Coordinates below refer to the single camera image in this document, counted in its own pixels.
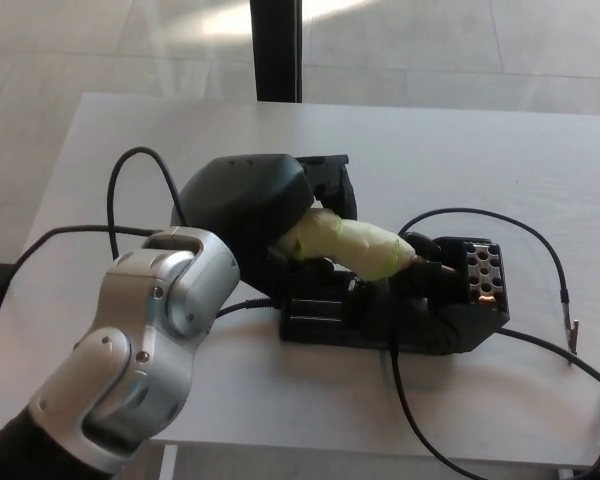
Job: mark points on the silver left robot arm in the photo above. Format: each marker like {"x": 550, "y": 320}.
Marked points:
{"x": 130, "y": 325}

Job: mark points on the black soldering iron base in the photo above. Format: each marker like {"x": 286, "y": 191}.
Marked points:
{"x": 430, "y": 330}

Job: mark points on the black alligator clip lead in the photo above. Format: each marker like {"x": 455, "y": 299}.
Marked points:
{"x": 394, "y": 357}
{"x": 563, "y": 295}

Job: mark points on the black vertical pillar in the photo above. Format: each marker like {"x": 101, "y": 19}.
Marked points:
{"x": 276, "y": 50}

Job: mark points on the white table leg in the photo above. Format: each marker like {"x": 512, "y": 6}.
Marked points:
{"x": 570, "y": 475}
{"x": 170, "y": 465}

